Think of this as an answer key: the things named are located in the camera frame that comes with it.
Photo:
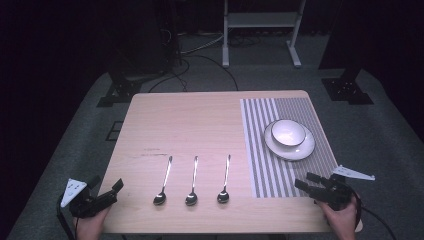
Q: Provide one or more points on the white plate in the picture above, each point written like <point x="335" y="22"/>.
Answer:
<point x="290" y="153"/>

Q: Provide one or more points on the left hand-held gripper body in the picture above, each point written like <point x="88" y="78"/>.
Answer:
<point x="87" y="204"/>

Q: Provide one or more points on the grey striped placemat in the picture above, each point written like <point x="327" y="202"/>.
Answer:
<point x="263" y="173"/>

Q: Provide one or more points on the person's left hand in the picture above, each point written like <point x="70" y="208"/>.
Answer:
<point x="88" y="227"/>

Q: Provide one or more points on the black stand with flat base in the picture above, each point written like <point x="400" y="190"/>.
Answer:
<point x="346" y="90"/>

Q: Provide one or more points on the white metal stand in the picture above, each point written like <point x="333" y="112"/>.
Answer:
<point x="261" y="19"/>

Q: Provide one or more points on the dark floor hatch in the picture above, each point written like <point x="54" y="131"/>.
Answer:
<point x="115" y="130"/>

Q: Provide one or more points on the person's right hand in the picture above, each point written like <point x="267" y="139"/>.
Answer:
<point x="342" y="220"/>

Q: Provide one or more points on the white bowl with dark rim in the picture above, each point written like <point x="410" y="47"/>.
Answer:
<point x="288" y="132"/>

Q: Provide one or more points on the black stand with cross base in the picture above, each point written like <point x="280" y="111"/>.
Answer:
<point x="121" y="91"/>

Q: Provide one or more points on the silver metal spoon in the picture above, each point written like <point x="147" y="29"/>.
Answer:
<point x="225" y="180"/>
<point x="164" y="181"/>
<point x="193" y="181"/>

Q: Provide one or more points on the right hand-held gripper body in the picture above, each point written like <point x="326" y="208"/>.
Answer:
<point x="334" y="195"/>

